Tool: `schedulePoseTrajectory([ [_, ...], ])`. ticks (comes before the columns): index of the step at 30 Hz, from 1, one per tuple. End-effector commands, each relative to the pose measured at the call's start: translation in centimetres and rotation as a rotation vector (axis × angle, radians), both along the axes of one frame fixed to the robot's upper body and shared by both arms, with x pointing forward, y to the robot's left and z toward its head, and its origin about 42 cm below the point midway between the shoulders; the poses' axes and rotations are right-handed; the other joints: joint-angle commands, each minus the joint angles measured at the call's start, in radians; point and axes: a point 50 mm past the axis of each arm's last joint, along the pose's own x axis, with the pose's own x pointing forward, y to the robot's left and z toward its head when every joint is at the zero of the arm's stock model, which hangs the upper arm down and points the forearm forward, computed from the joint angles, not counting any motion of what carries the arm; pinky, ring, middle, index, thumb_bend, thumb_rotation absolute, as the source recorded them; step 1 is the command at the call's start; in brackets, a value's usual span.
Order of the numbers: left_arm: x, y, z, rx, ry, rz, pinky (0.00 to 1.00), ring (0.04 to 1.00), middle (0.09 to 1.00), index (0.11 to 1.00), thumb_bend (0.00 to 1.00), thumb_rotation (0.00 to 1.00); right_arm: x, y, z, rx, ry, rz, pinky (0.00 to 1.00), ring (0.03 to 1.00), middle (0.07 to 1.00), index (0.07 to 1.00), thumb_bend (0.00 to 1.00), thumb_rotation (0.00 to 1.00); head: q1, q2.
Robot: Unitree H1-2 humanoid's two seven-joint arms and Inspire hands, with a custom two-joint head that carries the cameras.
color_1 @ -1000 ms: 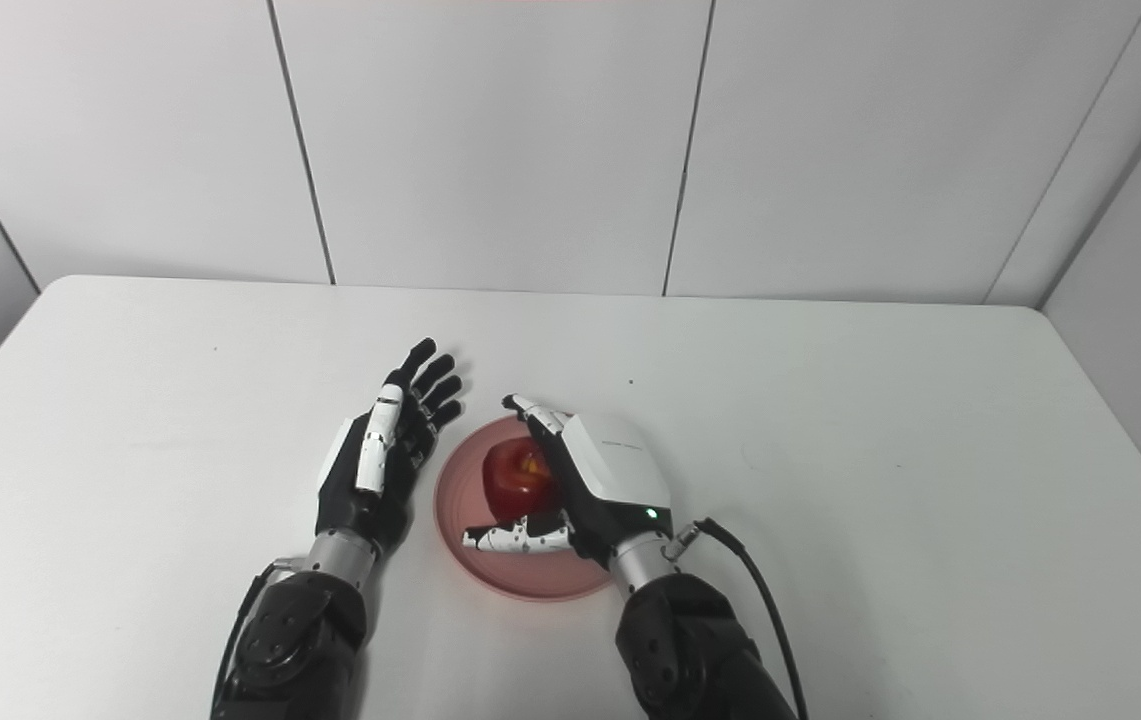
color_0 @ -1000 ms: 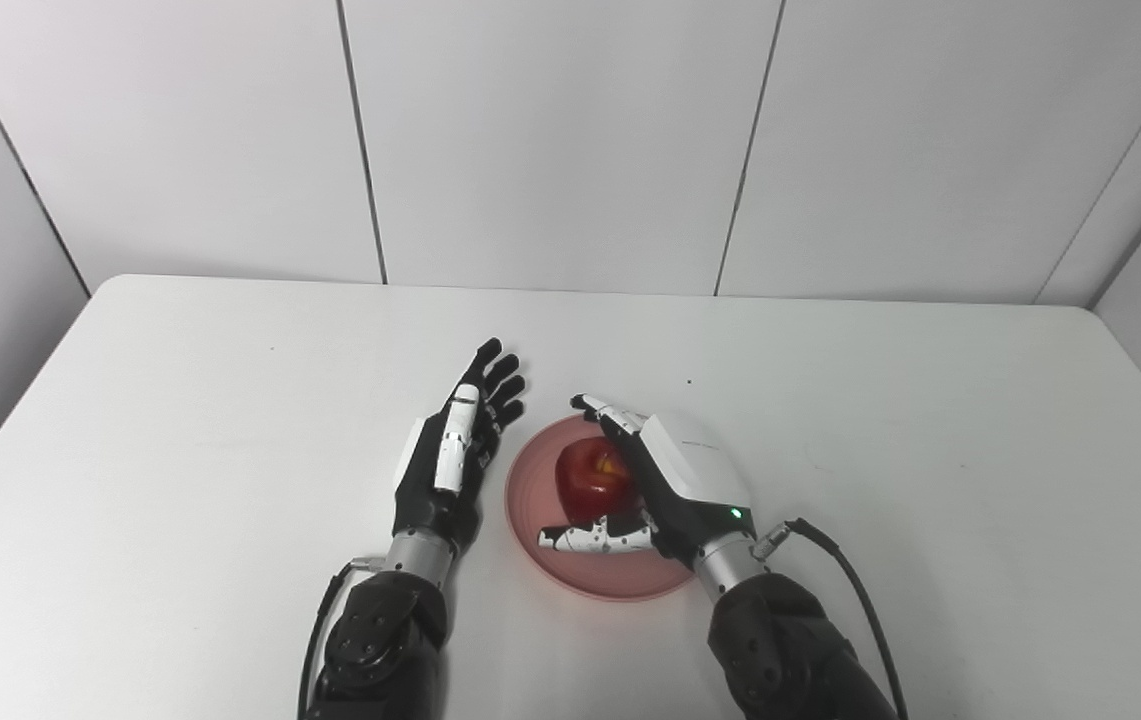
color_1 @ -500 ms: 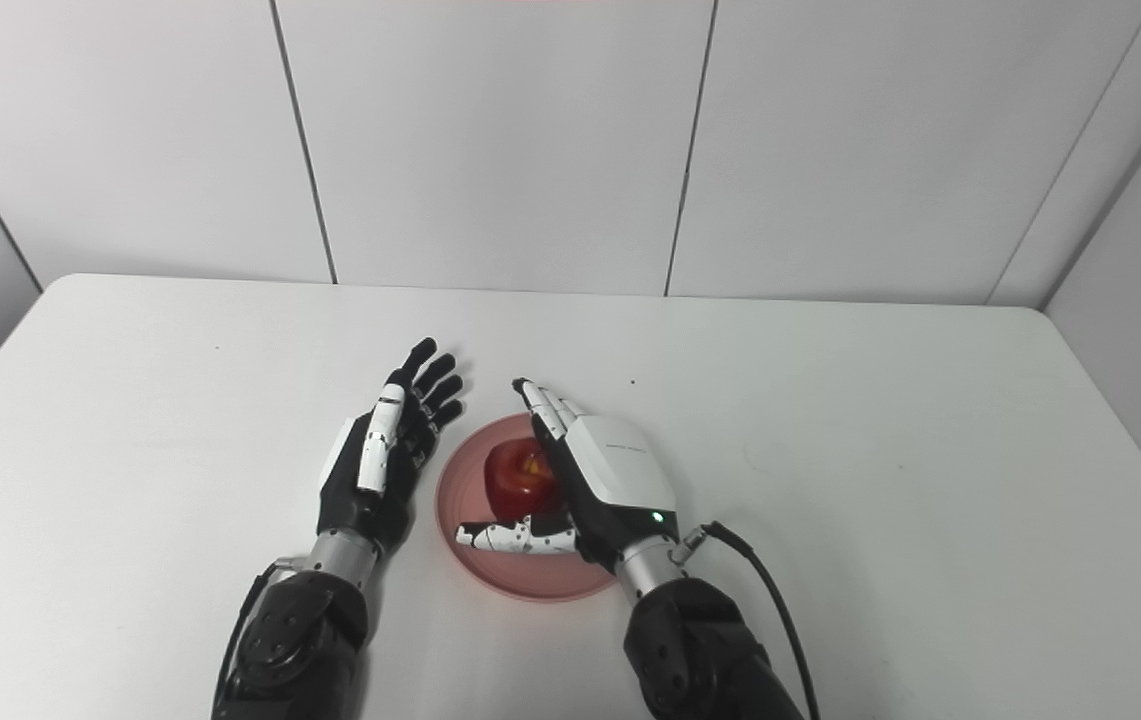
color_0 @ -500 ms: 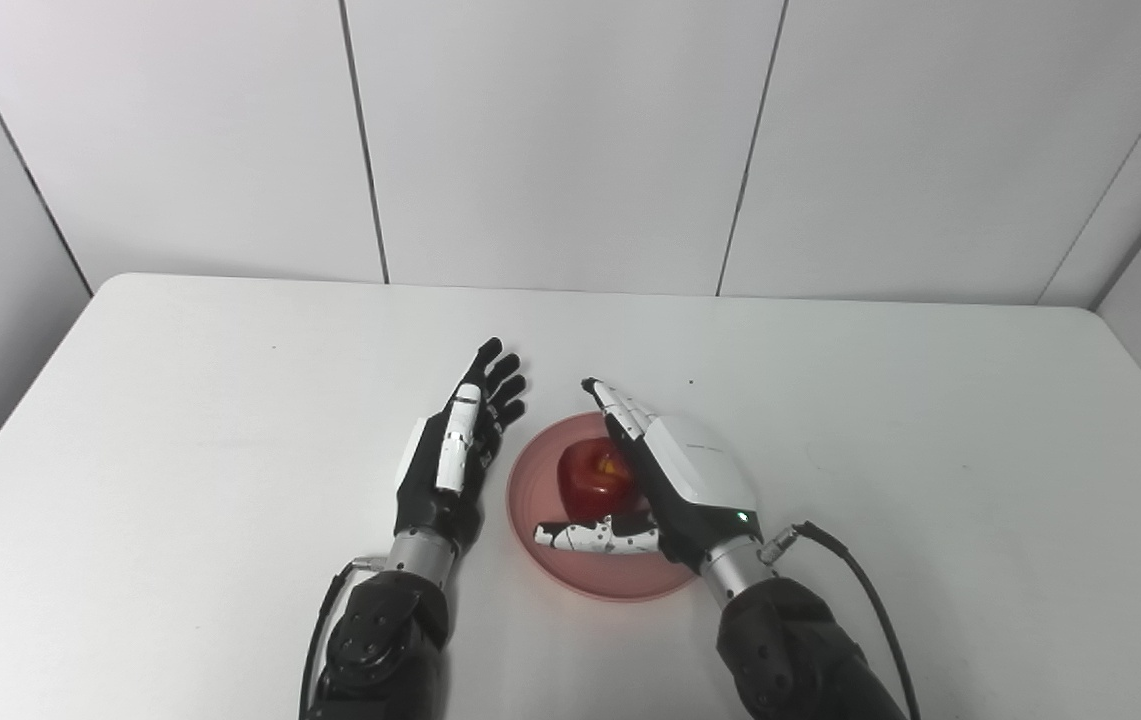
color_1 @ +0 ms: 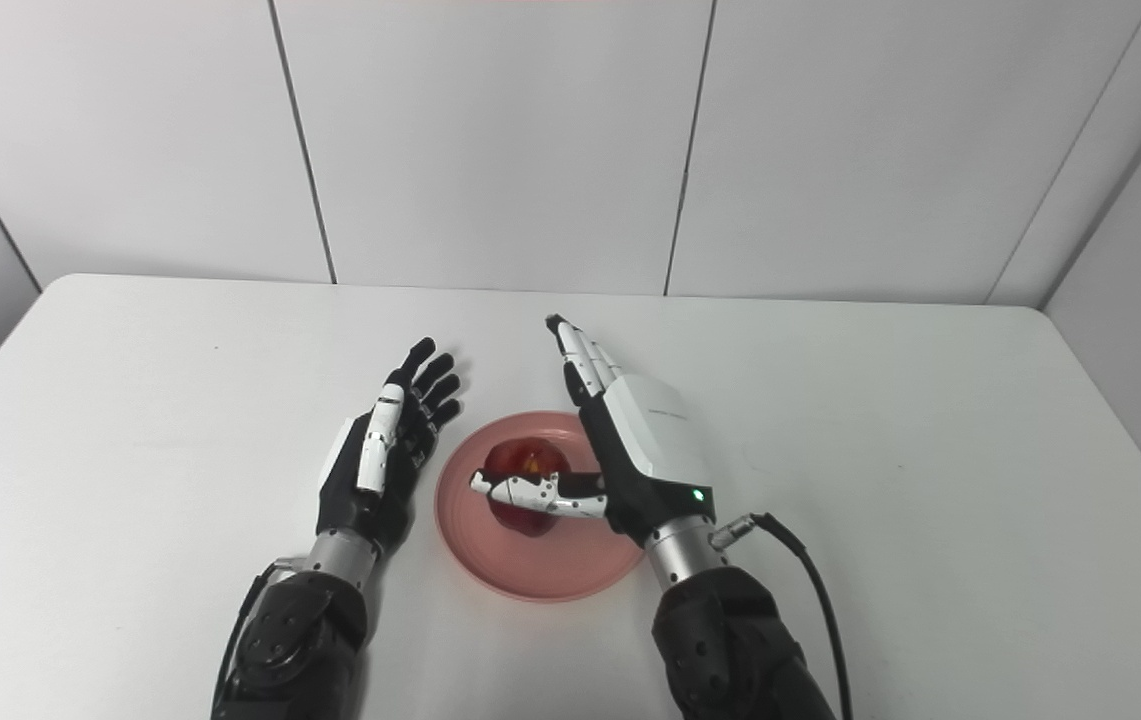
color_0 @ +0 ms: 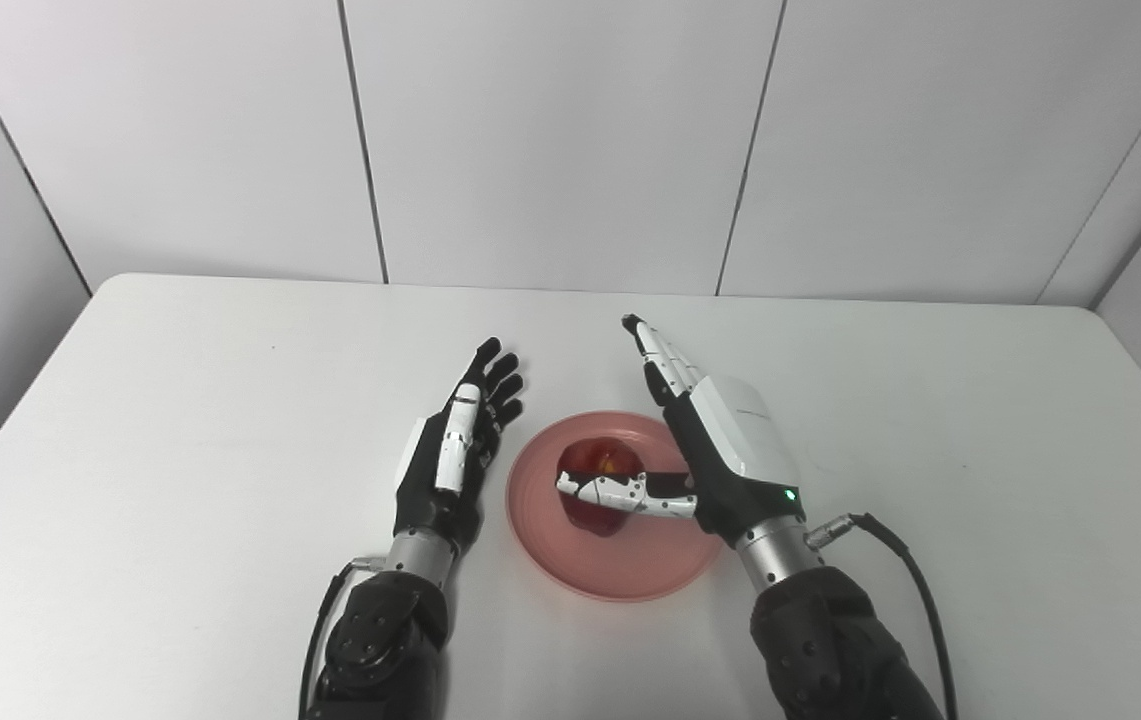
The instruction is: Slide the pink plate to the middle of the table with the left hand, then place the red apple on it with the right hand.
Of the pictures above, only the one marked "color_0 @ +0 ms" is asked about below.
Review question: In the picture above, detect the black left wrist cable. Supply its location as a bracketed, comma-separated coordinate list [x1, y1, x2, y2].
[298, 558, 391, 720]

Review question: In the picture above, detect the red apple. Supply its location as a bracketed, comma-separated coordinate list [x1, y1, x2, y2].
[557, 436, 651, 538]

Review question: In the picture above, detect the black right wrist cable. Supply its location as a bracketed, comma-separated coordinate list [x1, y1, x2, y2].
[805, 512, 961, 720]

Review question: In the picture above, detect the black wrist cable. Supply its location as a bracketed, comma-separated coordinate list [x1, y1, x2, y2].
[298, 558, 391, 720]
[805, 512, 961, 720]

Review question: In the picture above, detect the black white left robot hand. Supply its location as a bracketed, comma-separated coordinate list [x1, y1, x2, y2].
[393, 337, 526, 556]

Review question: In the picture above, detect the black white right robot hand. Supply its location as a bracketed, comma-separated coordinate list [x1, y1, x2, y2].
[556, 313, 809, 551]

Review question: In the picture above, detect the pink round plate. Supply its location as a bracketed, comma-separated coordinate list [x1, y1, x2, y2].
[505, 411, 726, 603]

